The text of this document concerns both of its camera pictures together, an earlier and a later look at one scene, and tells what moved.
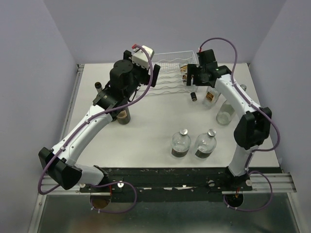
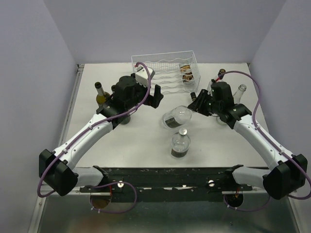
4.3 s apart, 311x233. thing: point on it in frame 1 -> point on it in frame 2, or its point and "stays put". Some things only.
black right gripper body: x=194 y=70 -> x=205 y=105
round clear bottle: x=205 y=144 -> x=177 y=116
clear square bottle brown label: x=183 y=70 stays put
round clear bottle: x=181 y=143 stays put
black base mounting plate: x=168 y=184 stays put
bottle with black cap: x=194 y=96 stays put
